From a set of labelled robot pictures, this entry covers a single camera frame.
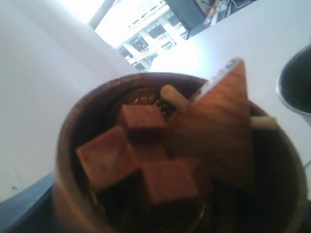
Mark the brown object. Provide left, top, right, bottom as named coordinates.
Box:
left=76, top=58, right=276, bottom=206

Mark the brown wooden cup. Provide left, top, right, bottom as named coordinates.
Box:
left=52, top=73, right=308, bottom=233

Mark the stainless steel cup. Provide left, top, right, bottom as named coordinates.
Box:
left=276, top=45, right=311, bottom=117

